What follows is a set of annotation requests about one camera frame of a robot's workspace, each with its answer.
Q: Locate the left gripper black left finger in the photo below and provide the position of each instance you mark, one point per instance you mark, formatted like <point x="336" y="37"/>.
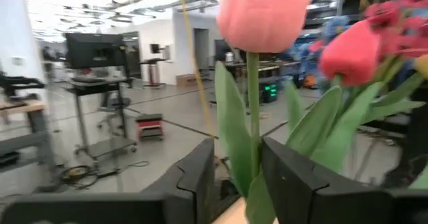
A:
<point x="194" y="197"/>

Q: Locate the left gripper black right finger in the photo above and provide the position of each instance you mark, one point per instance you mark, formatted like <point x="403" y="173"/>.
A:
<point x="294" y="190"/>

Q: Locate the red tulip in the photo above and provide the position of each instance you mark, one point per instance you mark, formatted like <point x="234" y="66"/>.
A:
<point x="351" y="57"/>

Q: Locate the pink tulip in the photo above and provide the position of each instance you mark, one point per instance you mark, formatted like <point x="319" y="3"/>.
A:
<point x="264" y="16"/>

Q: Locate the yellow tulip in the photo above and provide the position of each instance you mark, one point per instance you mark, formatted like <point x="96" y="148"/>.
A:
<point x="422" y="67"/>

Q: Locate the red black step stool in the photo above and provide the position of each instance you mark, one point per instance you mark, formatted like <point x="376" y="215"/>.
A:
<point x="149" y="125"/>

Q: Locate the green-lit black device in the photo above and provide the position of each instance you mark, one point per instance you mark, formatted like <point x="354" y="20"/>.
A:
<point x="269" y="92"/>

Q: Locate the cardboard box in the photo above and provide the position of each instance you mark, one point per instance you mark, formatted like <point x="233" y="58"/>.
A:
<point x="186" y="80"/>

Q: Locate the black rolling monitor stand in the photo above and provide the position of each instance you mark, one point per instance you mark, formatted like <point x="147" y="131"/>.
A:
<point x="97" y="83"/>

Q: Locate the small black monitor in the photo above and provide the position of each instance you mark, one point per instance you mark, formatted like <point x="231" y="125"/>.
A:
<point x="154" y="48"/>

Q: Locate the large black monitor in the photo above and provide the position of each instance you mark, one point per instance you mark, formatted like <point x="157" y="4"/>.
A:
<point x="95" y="50"/>

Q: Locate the wooden workbench grey legs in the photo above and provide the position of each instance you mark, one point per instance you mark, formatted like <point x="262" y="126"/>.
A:
<point x="23" y="107"/>

